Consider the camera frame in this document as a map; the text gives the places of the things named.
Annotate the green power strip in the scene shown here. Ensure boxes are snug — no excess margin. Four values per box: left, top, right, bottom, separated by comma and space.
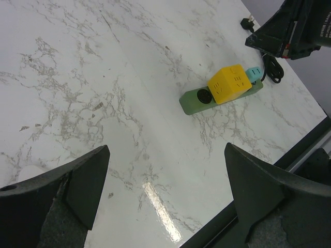
179, 79, 263, 115

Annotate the black power strip cord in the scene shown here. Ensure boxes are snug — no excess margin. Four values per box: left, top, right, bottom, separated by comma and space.
240, 15, 284, 84

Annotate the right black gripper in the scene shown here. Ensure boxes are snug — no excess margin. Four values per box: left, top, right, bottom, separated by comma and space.
245, 1, 330, 60

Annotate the yellow cube adapter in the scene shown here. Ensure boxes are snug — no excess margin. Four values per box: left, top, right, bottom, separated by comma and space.
207, 64, 252, 105

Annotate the teal usb charger plug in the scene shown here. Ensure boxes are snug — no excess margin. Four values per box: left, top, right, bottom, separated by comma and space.
245, 67, 263, 84

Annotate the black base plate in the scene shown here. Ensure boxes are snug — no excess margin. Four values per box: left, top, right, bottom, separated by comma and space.
184, 118, 330, 247

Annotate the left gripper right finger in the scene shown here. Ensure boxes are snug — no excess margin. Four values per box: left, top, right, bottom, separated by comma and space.
224, 143, 330, 247

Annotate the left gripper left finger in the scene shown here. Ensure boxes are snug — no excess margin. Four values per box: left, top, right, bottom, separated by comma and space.
1, 145, 110, 247

